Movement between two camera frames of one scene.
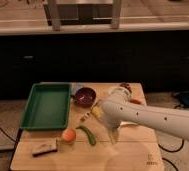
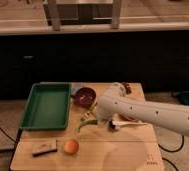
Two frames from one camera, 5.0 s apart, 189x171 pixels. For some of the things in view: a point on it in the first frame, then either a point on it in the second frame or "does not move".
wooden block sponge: x=44 y=148 does not move
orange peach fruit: x=68 y=135 -> x=71 y=147
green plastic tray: x=47 y=107 does not move
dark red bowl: x=85 y=97 does not move
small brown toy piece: x=85 y=116 does not move
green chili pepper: x=89 y=135 -> x=87 y=122
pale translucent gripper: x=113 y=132 -> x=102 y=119
